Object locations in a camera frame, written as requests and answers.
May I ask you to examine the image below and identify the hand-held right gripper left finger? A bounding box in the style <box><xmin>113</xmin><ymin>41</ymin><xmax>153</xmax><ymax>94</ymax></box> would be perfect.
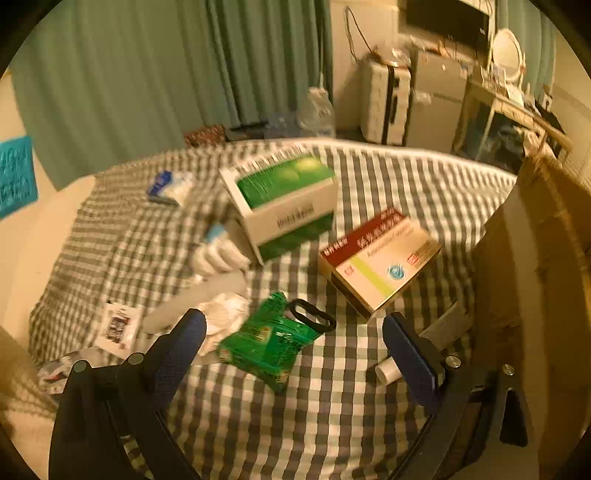
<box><xmin>48</xmin><ymin>307</ymin><xmax>208</xmax><ymax>480</ymax></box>

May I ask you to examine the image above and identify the green curtain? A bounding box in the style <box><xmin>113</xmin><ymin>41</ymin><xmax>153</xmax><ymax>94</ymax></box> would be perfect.
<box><xmin>496</xmin><ymin>0</ymin><xmax>559</xmax><ymax>93</ymax></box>
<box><xmin>9</xmin><ymin>0</ymin><xmax>334</xmax><ymax>190</ymax></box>

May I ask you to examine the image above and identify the black television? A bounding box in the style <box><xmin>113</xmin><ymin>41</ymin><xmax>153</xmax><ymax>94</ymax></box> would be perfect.
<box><xmin>405</xmin><ymin>0</ymin><xmax>491</xmax><ymax>47</ymax></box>

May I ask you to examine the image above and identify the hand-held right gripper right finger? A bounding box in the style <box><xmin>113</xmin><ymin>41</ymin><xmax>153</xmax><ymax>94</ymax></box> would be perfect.
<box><xmin>382</xmin><ymin>312</ymin><xmax>543</xmax><ymax>480</ymax></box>

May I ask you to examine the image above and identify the cardboard box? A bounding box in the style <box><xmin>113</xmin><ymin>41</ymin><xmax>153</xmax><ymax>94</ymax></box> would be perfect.
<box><xmin>425</xmin><ymin>154</ymin><xmax>591</xmax><ymax>462</ymax></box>

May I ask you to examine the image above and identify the grey fridge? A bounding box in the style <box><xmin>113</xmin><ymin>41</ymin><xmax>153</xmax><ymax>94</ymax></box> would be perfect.
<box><xmin>406</xmin><ymin>48</ymin><xmax>472</xmax><ymax>153</ymax></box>

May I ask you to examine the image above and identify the blue and white tissue pack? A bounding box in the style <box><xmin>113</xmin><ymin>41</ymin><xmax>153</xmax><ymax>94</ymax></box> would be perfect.
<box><xmin>147</xmin><ymin>170</ymin><xmax>195</xmax><ymax>206</ymax></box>

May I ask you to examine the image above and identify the black hair tie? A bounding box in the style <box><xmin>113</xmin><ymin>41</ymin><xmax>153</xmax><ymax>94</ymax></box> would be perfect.
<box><xmin>287</xmin><ymin>298</ymin><xmax>337</xmax><ymax>333</ymax></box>

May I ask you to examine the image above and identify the small printed card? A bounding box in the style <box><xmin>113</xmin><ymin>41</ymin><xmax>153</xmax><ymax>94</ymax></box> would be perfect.
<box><xmin>95</xmin><ymin>302</ymin><xmax>139</xmax><ymax>356</ymax></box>

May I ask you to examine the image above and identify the checkered tablecloth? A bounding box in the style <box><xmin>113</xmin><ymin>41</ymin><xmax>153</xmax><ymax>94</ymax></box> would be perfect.
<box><xmin>28</xmin><ymin>137</ymin><xmax>518</xmax><ymax>480</ymax></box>

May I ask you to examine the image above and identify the blue wall sign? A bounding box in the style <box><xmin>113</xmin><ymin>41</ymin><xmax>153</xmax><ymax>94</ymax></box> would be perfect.
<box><xmin>0</xmin><ymin>136</ymin><xmax>38</xmax><ymax>220</ymax></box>

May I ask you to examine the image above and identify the crumpled white tissue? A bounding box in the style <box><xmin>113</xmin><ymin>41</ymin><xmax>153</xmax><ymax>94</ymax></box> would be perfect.
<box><xmin>194</xmin><ymin>291</ymin><xmax>252</xmax><ymax>356</ymax></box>

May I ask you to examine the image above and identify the crumpled printed wrapper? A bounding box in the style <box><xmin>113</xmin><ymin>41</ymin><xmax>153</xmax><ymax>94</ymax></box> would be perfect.
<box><xmin>37</xmin><ymin>348</ymin><xmax>100</xmax><ymax>398</ymax></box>

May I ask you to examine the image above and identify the dressing table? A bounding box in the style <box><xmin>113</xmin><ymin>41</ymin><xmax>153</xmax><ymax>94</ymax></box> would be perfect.
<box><xmin>455</xmin><ymin>78</ymin><xmax>573</xmax><ymax>174</ymax></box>

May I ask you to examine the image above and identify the green and white box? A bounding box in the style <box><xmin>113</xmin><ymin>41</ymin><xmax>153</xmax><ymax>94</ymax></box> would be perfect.
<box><xmin>218</xmin><ymin>148</ymin><xmax>339</xmax><ymax>266</ymax></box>

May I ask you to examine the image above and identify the red and white box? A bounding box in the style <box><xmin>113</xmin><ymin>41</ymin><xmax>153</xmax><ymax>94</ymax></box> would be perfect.
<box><xmin>318</xmin><ymin>208</ymin><xmax>441</xmax><ymax>321</ymax></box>

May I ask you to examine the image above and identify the white and blue figurine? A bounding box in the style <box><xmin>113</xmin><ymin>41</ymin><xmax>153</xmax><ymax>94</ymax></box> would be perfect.
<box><xmin>191</xmin><ymin>222</ymin><xmax>252</xmax><ymax>278</ymax></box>

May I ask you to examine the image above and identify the green snack packet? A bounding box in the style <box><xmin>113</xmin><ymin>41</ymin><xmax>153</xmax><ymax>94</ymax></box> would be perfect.
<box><xmin>218</xmin><ymin>291</ymin><xmax>324</xmax><ymax>394</ymax></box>

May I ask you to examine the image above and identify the small white bottle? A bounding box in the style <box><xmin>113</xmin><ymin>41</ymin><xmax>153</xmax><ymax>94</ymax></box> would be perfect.
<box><xmin>374</xmin><ymin>357</ymin><xmax>402</xmax><ymax>384</ymax></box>

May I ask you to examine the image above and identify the white suitcase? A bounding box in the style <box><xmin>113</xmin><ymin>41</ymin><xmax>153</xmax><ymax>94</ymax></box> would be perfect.
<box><xmin>360</xmin><ymin>60</ymin><xmax>411</xmax><ymax>146</ymax></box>

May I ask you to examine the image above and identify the white comb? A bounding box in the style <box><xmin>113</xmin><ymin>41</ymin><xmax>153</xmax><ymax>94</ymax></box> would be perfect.
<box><xmin>141</xmin><ymin>270</ymin><xmax>247</xmax><ymax>333</ymax></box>

